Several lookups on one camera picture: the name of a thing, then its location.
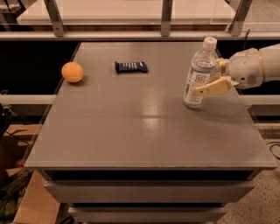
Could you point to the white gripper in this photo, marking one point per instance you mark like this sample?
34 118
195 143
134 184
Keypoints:
244 68

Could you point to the clear blue-label plastic bottle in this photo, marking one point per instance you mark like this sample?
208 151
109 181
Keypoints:
203 64

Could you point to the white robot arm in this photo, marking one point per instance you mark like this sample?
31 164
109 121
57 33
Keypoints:
271 64

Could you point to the dark blue rxbar wrapper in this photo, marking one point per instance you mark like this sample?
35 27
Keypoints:
131 67

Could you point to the grey drawer cabinet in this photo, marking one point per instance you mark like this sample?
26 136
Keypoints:
124 148

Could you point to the orange fruit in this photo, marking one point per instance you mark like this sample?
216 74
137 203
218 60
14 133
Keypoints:
72 72

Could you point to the brown cardboard box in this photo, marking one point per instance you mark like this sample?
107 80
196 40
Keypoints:
25 200

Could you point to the metal shelf frame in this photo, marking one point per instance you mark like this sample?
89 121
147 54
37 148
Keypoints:
117 20

